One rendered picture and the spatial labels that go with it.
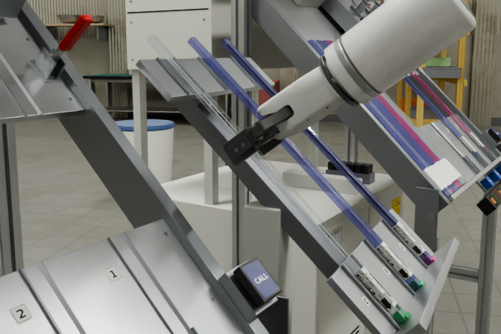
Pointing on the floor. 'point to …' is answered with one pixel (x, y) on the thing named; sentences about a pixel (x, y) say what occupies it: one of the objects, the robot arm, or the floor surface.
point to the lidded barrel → (155, 145)
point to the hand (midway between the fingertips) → (250, 146)
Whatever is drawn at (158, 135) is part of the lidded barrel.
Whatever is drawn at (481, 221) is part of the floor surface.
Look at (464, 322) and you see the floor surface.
